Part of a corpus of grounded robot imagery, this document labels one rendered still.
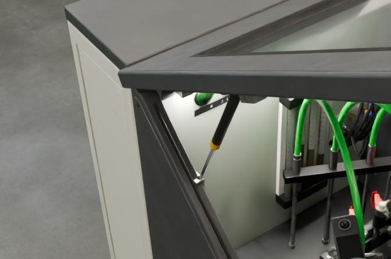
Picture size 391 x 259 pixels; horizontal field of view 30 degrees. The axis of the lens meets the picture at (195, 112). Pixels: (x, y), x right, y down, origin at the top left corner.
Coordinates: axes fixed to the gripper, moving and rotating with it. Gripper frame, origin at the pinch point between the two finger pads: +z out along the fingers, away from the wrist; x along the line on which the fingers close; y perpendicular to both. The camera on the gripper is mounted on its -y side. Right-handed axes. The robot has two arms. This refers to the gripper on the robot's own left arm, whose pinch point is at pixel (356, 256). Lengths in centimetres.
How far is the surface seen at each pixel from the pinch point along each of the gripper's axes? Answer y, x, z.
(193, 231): -9.6, -30.8, -0.8
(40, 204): -29, -133, 156
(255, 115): -32.9, -16.7, 19.1
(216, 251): -5.3, -26.0, -5.1
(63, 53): -115, -143, 235
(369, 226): -3.6, 3.5, 34.0
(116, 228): -13, -62, 43
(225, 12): -54, -17, 4
